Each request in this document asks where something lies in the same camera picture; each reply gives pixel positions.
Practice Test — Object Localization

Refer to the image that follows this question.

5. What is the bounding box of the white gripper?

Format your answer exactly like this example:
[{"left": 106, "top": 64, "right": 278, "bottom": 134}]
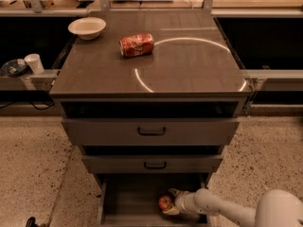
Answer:
[{"left": 162, "top": 188, "right": 198, "bottom": 216}]

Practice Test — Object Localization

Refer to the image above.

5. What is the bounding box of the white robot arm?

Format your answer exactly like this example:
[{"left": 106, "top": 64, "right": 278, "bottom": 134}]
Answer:
[{"left": 158, "top": 188, "right": 303, "bottom": 227}]

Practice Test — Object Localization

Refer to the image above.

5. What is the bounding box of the black cable on floor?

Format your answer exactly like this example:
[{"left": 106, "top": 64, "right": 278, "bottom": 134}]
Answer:
[{"left": 0, "top": 99, "right": 56, "bottom": 112}]

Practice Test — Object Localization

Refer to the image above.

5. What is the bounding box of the black object bottom left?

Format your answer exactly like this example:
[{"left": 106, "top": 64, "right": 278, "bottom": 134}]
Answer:
[{"left": 25, "top": 217, "right": 47, "bottom": 227}]

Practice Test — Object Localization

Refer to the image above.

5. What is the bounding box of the middle grey drawer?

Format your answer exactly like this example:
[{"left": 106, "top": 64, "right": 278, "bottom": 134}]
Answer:
[{"left": 82, "top": 155, "right": 223, "bottom": 174}]

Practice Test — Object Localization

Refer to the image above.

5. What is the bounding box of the top grey drawer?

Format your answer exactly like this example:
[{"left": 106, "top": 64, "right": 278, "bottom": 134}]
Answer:
[{"left": 62, "top": 119, "right": 239, "bottom": 146}]

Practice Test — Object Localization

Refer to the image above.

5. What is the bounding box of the white paper cup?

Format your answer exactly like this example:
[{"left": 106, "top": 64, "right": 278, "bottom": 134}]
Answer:
[{"left": 25, "top": 54, "right": 44, "bottom": 74}]

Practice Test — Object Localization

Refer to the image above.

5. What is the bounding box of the bottom open grey drawer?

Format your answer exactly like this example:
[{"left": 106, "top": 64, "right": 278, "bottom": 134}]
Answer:
[{"left": 98, "top": 173, "right": 209, "bottom": 227}]

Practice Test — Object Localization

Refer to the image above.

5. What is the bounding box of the grey drawer cabinet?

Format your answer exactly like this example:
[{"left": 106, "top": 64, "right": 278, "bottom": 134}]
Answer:
[{"left": 49, "top": 9, "right": 253, "bottom": 227}]

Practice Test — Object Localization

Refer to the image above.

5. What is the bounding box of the dark blue bowl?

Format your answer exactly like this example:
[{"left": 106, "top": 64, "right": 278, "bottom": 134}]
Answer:
[{"left": 1, "top": 59, "right": 27, "bottom": 78}]

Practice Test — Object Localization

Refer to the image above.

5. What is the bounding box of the white ceramic bowl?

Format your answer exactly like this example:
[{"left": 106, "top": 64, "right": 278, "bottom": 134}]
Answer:
[{"left": 68, "top": 17, "right": 106, "bottom": 40}]

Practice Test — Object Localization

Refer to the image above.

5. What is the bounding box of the red soda can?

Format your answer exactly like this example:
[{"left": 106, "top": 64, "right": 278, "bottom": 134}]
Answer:
[{"left": 119, "top": 33, "right": 154, "bottom": 58}]

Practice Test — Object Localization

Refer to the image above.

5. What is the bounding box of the red apple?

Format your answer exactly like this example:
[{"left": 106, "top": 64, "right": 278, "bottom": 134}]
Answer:
[{"left": 158, "top": 195, "right": 173, "bottom": 211}]

